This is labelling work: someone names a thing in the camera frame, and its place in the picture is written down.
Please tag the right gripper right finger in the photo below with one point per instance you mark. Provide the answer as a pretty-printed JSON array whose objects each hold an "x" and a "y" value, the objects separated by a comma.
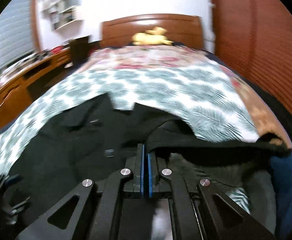
[{"x": 154, "y": 176}]

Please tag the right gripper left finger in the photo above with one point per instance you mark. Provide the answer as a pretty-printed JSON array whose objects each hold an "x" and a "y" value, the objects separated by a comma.
[{"x": 138, "y": 183}]

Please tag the black large garment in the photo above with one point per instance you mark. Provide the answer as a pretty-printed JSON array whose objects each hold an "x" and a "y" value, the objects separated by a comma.
[{"x": 93, "y": 140}]

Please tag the green leaf pattern bedsheet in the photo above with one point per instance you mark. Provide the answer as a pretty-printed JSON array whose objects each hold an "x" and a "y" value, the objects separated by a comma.
[{"x": 72, "y": 91}]

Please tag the folded dark grey garment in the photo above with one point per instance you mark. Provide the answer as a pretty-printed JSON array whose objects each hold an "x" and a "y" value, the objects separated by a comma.
[{"x": 251, "y": 188}]

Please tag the floral quilt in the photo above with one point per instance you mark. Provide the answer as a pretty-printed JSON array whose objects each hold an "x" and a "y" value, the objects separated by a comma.
[{"x": 151, "y": 57}]

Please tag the folded navy blue garment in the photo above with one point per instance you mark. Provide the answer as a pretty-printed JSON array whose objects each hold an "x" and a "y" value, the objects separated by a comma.
[{"x": 281, "y": 173}]

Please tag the yellow plush toy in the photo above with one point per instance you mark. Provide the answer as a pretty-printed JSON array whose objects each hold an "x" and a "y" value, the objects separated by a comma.
[{"x": 151, "y": 37}]

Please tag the dark wooden chair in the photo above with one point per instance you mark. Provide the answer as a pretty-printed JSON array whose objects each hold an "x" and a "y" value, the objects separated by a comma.
[{"x": 79, "y": 50}]

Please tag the long wooden desk cabinet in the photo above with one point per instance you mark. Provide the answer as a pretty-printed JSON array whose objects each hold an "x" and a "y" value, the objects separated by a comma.
[{"x": 31, "y": 83}]

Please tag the louvered wooden wardrobe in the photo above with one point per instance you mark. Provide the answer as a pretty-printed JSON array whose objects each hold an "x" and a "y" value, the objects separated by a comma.
[{"x": 254, "y": 38}]

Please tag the grey window blind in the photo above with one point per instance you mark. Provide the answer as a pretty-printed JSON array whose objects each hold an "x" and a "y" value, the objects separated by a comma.
[{"x": 15, "y": 32}]

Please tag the white wall shelf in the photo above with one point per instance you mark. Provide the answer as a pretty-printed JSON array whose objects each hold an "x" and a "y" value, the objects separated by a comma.
[{"x": 62, "y": 13}]

